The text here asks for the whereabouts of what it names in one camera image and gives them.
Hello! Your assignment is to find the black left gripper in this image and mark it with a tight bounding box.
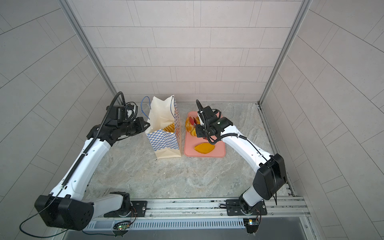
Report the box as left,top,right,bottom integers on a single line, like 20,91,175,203
117,117,152,137

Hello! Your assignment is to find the braided pretzel bread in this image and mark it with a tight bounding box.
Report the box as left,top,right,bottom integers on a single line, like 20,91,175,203
185,117,195,133

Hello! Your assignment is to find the blue checkered paper bag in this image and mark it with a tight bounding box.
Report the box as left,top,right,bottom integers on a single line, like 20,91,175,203
145,96,182,159

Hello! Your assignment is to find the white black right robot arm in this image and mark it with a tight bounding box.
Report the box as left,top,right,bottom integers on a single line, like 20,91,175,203
196,118,287,215

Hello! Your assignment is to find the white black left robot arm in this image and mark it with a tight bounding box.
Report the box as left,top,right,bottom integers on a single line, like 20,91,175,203
35,117,150,231

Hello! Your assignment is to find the small yellow bun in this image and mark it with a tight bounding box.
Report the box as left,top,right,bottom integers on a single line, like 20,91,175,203
191,129,197,137

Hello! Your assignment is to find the pink plastic tray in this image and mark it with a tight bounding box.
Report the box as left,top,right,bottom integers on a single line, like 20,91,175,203
183,111,227,159

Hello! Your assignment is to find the aluminium corner profile left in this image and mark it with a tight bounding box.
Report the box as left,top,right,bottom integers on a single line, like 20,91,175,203
58,0,117,95

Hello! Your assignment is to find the aluminium corner profile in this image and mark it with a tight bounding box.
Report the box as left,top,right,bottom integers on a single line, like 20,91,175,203
58,0,117,95
259,0,312,106

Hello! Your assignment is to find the left circuit board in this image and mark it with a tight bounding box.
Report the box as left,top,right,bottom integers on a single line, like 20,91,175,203
113,221,132,231

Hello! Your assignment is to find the circuit board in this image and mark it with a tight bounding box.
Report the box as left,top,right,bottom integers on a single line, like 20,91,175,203
113,221,132,231
243,219,260,234

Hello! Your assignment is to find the right circuit board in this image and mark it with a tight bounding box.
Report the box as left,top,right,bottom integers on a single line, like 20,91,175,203
243,219,260,234

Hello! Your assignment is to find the aluminium corner profile right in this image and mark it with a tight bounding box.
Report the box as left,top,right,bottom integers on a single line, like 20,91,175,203
259,0,312,106

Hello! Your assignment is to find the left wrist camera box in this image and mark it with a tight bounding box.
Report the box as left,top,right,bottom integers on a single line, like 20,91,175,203
107,106,134,122

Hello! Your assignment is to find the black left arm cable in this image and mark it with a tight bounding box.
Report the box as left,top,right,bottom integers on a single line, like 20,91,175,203
19,91,139,239

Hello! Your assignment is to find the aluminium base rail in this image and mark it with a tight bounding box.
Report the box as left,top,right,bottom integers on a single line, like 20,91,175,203
83,196,315,240

